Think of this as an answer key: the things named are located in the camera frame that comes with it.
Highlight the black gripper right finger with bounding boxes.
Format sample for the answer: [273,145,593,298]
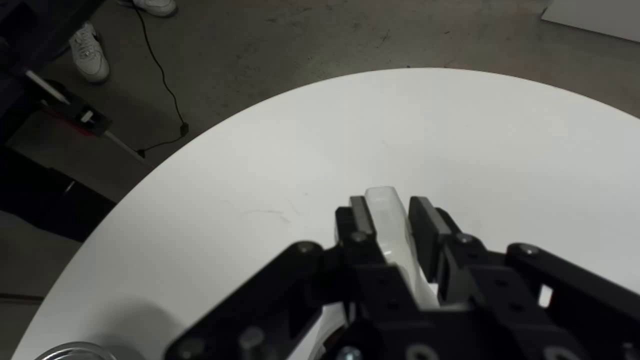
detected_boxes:
[408,196,489,304]

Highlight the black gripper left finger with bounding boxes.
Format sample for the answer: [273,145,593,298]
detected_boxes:
[335,196,387,268]

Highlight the steel pot with lid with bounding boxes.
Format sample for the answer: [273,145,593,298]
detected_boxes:
[36,342,147,360]

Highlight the white shoe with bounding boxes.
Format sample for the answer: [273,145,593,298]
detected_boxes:
[69,22,111,83]

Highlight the black floor cable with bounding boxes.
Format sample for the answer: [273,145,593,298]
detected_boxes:
[129,1,192,155]

